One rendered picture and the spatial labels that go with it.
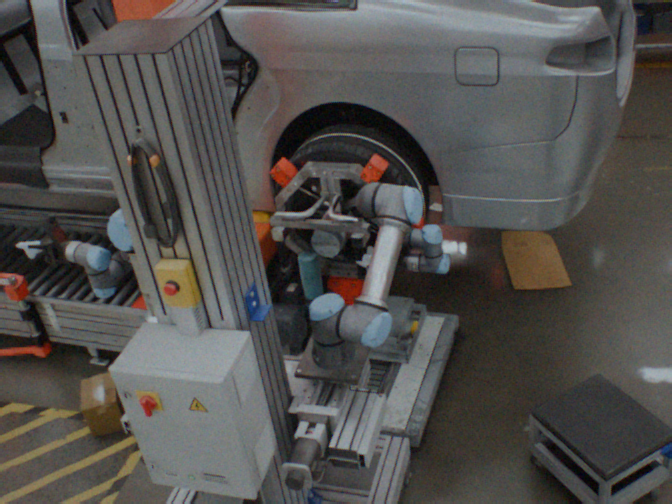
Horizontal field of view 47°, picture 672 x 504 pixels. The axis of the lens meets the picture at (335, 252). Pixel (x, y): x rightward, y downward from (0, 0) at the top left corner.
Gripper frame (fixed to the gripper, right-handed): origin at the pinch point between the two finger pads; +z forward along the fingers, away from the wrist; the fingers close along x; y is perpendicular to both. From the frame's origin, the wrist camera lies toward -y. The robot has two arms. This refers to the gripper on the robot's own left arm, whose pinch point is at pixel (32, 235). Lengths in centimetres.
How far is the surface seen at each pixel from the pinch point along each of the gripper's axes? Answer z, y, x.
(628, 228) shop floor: -151, 87, 277
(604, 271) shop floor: -150, 93, 231
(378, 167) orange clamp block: -86, -4, 98
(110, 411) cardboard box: 21, 108, 30
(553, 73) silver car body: -144, -38, 128
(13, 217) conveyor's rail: 188, 76, 116
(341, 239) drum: -74, 26, 88
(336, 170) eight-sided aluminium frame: -69, -1, 95
